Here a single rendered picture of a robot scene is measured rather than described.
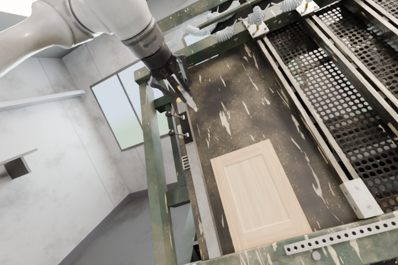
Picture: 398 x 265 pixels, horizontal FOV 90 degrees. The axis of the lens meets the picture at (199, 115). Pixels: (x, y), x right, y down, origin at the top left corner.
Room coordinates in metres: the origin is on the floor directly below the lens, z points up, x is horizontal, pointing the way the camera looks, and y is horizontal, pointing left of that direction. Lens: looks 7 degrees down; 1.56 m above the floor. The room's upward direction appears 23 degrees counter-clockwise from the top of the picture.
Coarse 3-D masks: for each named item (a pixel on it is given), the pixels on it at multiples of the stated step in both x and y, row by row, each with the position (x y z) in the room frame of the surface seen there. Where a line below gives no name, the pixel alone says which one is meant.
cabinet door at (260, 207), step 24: (264, 144) 0.94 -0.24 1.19; (216, 168) 0.96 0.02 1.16; (240, 168) 0.92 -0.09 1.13; (264, 168) 0.88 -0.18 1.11; (240, 192) 0.86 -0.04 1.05; (264, 192) 0.83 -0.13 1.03; (288, 192) 0.79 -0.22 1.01; (240, 216) 0.81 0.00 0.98; (264, 216) 0.78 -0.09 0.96; (288, 216) 0.74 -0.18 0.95; (240, 240) 0.76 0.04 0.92; (264, 240) 0.73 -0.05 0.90
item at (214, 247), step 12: (180, 108) 1.23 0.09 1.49; (192, 132) 1.13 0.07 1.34; (192, 144) 1.06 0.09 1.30; (192, 156) 1.02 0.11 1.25; (192, 168) 0.99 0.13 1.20; (204, 180) 0.96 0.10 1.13; (204, 192) 0.90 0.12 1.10; (204, 204) 0.87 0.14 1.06; (204, 216) 0.84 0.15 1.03; (204, 228) 0.81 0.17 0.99; (216, 228) 0.83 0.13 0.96; (216, 240) 0.77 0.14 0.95; (216, 252) 0.75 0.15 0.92
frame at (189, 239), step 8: (192, 216) 1.26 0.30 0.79; (192, 224) 1.18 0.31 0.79; (184, 232) 1.14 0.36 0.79; (192, 232) 1.11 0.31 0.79; (184, 240) 1.07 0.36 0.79; (192, 240) 1.05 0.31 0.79; (184, 248) 1.01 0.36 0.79; (192, 248) 0.99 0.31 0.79; (184, 256) 0.96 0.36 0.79; (192, 256) 0.95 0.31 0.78; (200, 256) 0.95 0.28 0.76; (368, 264) 0.77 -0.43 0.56; (376, 264) 0.82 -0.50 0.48; (384, 264) 0.81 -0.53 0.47; (392, 264) 0.80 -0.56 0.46
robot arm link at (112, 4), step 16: (80, 0) 0.40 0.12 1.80; (96, 0) 0.38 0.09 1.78; (112, 0) 0.38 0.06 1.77; (128, 0) 0.40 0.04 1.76; (144, 0) 0.43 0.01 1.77; (80, 16) 0.44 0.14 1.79; (96, 16) 0.41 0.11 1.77; (112, 16) 0.40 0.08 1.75; (128, 16) 0.41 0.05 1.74; (144, 16) 0.43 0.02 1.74; (96, 32) 0.47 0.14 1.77; (112, 32) 0.44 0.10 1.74; (128, 32) 0.43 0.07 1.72
